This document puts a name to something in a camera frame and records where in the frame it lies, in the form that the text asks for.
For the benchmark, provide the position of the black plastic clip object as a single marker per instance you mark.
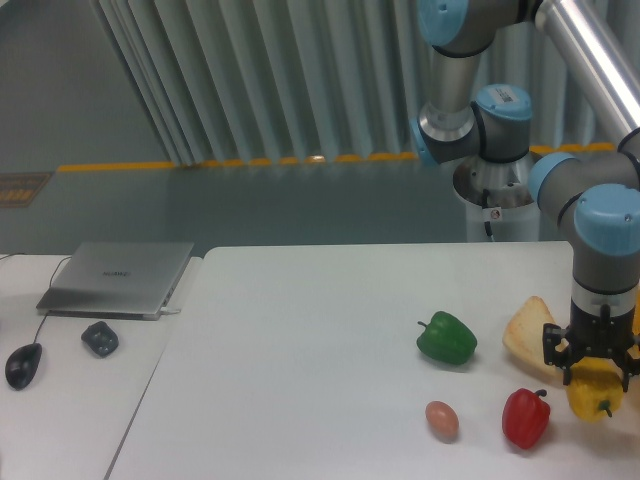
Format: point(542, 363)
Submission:
point(101, 339)

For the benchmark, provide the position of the red bell pepper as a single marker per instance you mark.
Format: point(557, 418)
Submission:
point(525, 417)

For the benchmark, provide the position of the brown egg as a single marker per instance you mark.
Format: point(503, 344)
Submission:
point(442, 420)

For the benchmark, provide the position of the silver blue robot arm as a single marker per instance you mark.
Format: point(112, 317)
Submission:
point(594, 203)

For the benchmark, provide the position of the black computer mouse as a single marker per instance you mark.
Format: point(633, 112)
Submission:
point(22, 365)

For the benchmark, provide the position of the green bell pepper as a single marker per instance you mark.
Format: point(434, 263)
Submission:
point(446, 339)

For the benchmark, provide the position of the yellow wicker basket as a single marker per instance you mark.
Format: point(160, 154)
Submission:
point(636, 320)

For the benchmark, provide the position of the toast bread slice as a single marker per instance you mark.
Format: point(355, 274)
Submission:
point(522, 338)

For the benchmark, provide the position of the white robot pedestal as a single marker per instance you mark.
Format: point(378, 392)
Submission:
point(497, 201)

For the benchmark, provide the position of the white pleated curtain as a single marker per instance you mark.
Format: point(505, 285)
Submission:
point(251, 80)

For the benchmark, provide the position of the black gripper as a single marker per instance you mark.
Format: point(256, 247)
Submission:
point(602, 334)

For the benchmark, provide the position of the yellow bell pepper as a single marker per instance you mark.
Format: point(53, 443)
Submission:
point(595, 391)

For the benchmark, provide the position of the silver closed laptop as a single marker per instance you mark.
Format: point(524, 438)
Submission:
point(120, 280)

